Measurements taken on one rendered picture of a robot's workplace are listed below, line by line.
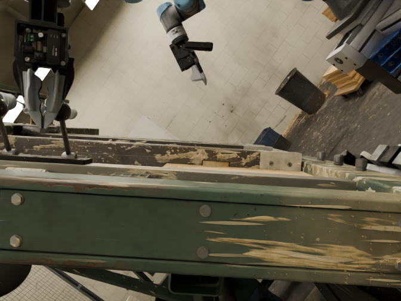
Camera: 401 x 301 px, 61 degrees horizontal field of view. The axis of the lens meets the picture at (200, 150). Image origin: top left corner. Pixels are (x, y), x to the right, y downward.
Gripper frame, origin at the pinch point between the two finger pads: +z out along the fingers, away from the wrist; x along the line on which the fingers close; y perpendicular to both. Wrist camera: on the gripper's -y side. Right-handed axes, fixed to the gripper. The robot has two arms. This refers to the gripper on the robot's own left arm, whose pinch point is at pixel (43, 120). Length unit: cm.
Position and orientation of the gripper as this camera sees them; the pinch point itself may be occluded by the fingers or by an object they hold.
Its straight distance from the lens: 62.1
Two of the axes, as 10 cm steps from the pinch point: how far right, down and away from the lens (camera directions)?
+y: 3.5, 0.7, -9.3
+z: -0.6, 10.0, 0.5
